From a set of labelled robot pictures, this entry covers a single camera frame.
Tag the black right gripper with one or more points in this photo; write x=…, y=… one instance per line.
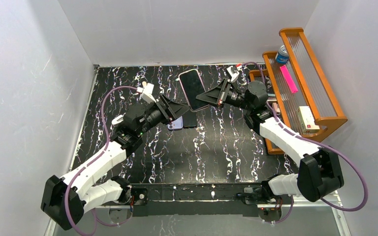
x=223, y=94

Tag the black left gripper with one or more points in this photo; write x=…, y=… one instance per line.
x=167, y=109

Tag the purple phone case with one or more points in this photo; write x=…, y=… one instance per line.
x=176, y=124

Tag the purple edged smartphone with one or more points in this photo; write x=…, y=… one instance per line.
x=192, y=86

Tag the black smartphone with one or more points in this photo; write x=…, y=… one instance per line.
x=189, y=120

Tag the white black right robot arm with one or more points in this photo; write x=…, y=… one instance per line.
x=319, y=173

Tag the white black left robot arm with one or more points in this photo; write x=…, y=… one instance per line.
x=66, y=199

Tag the white stapler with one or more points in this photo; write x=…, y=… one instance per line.
x=117, y=120

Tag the small pink eraser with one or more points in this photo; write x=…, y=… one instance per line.
x=276, y=108

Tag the pink flat box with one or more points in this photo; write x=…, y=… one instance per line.
x=288, y=79

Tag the blue white bottle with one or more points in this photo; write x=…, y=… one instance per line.
x=282, y=55

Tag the orange wooden tiered shelf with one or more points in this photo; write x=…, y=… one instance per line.
x=305, y=98

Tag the white red small box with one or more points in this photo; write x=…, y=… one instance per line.
x=307, y=121

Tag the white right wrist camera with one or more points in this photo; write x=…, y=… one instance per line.
x=233, y=73

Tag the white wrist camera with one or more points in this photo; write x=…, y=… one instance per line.
x=233, y=73
x=146, y=91

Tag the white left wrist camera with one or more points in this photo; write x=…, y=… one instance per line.
x=146, y=91

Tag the black metal base rail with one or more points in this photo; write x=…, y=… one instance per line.
x=243, y=199

